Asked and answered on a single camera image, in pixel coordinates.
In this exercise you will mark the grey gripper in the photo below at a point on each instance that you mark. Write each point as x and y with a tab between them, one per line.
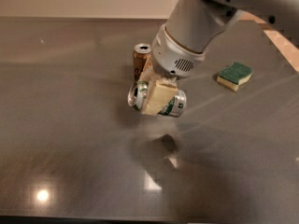
169	59

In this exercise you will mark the silver green 7up can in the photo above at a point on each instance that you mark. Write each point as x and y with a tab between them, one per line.
137	98

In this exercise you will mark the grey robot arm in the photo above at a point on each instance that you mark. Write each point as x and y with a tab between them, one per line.
182	41

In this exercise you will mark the orange LaCroix can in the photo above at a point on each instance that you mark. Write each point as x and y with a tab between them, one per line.
140	55

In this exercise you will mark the green yellow sponge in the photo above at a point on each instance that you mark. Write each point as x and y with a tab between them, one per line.
234	76

